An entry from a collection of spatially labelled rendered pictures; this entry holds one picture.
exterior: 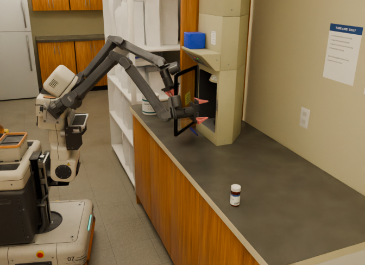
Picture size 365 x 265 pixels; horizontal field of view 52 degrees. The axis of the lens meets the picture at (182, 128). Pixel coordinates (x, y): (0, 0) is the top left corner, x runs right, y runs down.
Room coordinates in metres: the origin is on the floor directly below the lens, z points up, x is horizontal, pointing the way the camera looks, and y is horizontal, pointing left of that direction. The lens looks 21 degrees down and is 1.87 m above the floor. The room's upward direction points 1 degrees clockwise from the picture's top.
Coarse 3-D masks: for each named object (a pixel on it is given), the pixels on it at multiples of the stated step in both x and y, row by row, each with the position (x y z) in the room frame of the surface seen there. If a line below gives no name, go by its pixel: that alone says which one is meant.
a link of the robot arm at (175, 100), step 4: (172, 96) 1.96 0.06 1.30; (176, 96) 1.96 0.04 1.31; (168, 100) 1.97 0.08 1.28; (172, 100) 1.96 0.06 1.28; (176, 100) 1.95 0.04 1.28; (180, 100) 1.96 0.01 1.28; (168, 104) 1.96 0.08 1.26; (172, 104) 1.95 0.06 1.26; (176, 104) 1.94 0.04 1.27; (180, 104) 1.95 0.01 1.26; (164, 112) 1.92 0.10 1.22; (168, 112) 1.92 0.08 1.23; (164, 116) 1.92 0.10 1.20; (168, 116) 1.91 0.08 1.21; (172, 116) 1.95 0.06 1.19
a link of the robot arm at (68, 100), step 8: (112, 56) 2.10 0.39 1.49; (120, 56) 2.09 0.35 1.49; (104, 64) 2.10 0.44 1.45; (112, 64) 2.10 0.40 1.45; (120, 64) 2.07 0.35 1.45; (96, 72) 2.09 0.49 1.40; (104, 72) 2.09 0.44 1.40; (88, 80) 2.08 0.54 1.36; (96, 80) 2.08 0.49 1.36; (80, 88) 2.07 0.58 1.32; (88, 88) 2.07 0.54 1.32; (64, 96) 2.04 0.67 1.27; (72, 96) 2.04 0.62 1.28; (80, 96) 2.05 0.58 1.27; (64, 104) 2.03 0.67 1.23; (72, 104) 2.02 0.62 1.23; (80, 104) 2.10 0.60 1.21
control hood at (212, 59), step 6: (186, 48) 2.31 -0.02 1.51; (204, 48) 2.31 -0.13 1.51; (192, 54) 2.26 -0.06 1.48; (198, 54) 2.14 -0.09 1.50; (204, 54) 2.10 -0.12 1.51; (210, 54) 2.11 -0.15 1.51; (216, 54) 2.12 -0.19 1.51; (204, 60) 2.13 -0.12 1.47; (210, 60) 2.11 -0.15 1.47; (216, 60) 2.12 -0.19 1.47; (210, 66) 2.13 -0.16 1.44; (216, 66) 2.12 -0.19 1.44
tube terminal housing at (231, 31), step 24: (216, 24) 2.19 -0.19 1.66; (240, 24) 2.19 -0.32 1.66; (216, 48) 2.18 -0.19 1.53; (240, 48) 2.22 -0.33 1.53; (216, 72) 2.17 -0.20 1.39; (240, 72) 2.25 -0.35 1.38; (240, 96) 2.29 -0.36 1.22; (216, 120) 2.15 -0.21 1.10; (240, 120) 2.33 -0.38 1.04; (216, 144) 2.13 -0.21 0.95
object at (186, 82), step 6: (192, 66) 2.35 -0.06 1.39; (192, 72) 2.35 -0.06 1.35; (174, 78) 2.14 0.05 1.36; (180, 78) 2.20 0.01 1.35; (186, 78) 2.28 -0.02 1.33; (192, 78) 2.36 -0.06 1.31; (174, 84) 2.14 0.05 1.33; (180, 84) 2.20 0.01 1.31; (186, 84) 2.28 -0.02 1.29; (192, 84) 2.36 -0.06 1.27; (174, 90) 2.14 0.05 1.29; (180, 90) 2.20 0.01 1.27; (186, 90) 2.28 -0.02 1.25; (192, 90) 2.36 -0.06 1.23; (180, 96) 2.20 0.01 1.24; (186, 96) 2.28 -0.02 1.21; (192, 96) 2.36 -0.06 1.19; (186, 102) 2.28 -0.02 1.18; (174, 120) 2.14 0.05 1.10; (180, 120) 2.21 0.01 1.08; (186, 120) 2.28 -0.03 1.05; (174, 126) 2.14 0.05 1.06; (180, 126) 2.21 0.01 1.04; (174, 132) 2.14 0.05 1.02
